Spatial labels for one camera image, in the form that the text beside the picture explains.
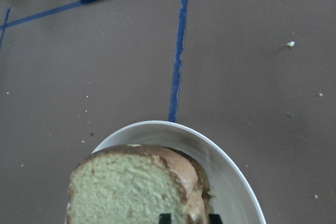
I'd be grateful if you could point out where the white round plate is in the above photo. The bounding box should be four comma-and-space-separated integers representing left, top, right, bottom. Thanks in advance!
94, 121, 266, 223

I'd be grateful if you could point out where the bread slice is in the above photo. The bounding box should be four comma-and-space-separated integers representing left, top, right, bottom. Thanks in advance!
65, 144, 212, 223

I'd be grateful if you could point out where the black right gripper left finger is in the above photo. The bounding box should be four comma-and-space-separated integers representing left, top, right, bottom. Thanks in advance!
158, 213, 171, 224

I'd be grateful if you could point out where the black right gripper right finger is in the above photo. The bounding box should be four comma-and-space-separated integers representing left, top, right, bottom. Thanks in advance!
208, 214, 223, 224

